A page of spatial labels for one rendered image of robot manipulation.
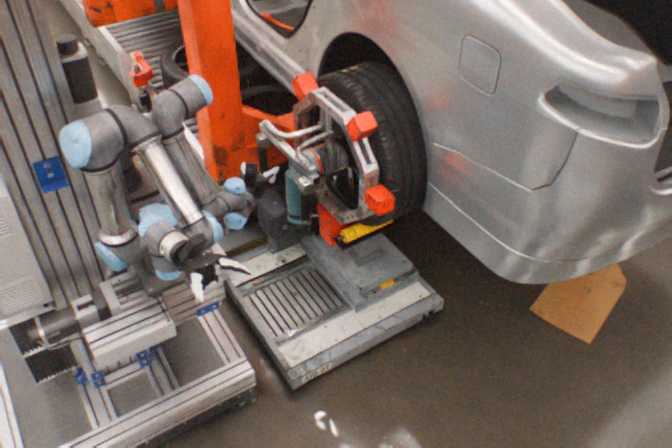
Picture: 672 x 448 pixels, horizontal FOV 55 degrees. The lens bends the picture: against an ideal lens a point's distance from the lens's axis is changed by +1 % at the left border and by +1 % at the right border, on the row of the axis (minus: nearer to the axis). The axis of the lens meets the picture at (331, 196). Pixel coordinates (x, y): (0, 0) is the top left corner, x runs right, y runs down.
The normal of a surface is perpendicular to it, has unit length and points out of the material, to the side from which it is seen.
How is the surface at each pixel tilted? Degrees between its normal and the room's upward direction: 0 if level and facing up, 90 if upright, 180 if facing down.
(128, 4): 90
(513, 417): 0
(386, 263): 0
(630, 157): 88
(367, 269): 0
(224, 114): 90
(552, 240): 98
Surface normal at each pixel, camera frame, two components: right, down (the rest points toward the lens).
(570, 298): 0.02, -0.76
